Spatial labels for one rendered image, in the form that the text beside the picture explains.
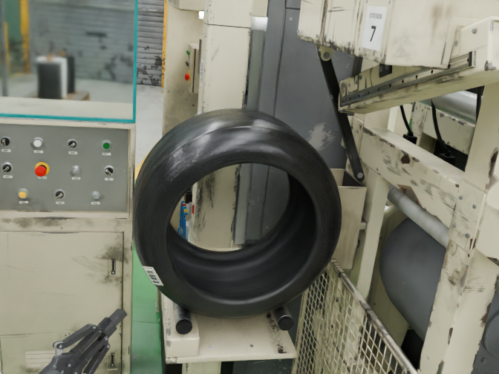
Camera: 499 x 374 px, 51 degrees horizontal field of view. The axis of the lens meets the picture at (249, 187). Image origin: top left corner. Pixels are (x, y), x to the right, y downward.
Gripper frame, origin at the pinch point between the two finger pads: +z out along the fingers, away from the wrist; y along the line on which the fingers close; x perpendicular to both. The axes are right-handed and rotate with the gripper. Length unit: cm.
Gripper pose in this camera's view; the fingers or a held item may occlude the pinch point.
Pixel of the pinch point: (112, 322)
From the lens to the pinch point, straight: 133.1
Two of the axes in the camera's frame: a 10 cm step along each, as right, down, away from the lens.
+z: 5.3, -5.6, 6.3
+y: 4.1, 8.3, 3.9
